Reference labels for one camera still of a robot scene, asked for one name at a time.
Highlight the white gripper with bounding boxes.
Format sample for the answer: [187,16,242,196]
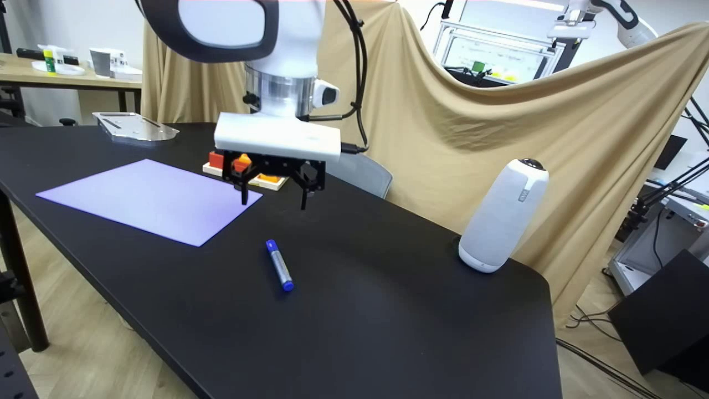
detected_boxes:
[212,111,344,214]

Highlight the blue marker pen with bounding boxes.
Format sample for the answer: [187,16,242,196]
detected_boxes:
[263,237,298,295]

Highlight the white toy block board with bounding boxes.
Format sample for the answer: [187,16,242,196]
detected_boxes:
[202,162,289,196]

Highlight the orange square block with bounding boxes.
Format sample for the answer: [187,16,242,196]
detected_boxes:
[231,154,254,178]

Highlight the white paper sheet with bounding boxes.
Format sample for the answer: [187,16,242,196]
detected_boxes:
[36,158,263,249]

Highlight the beige cloth backdrop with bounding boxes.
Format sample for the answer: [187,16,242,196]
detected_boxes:
[140,0,709,328]

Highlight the small white box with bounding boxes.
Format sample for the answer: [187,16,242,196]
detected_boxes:
[86,46,129,77]

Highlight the white cylindrical speaker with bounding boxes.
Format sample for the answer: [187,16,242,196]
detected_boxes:
[457,158,551,275]

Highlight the green yellow bottle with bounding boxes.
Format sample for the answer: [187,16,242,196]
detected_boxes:
[41,42,63,76]

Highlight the black table leg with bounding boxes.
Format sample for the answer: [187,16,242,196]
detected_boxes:
[0,186,52,354]

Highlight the wooden desk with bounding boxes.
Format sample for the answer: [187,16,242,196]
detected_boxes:
[0,51,144,96]

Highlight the white metal rack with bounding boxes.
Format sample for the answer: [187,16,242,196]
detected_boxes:
[431,0,601,86]

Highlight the white cabinet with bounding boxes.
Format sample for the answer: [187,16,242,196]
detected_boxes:
[612,197,709,298]

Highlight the black tripod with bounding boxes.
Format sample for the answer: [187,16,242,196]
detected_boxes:
[634,96,709,217]

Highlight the black box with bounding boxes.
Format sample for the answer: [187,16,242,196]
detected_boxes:
[607,249,709,374]

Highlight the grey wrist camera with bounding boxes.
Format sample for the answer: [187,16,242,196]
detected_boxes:
[312,77,341,109]

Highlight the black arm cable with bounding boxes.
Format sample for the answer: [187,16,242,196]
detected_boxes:
[330,0,373,150]

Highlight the black floor cables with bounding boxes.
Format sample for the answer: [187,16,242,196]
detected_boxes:
[563,301,630,342]

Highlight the white camera stand arm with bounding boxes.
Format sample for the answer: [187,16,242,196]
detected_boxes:
[560,0,660,51]

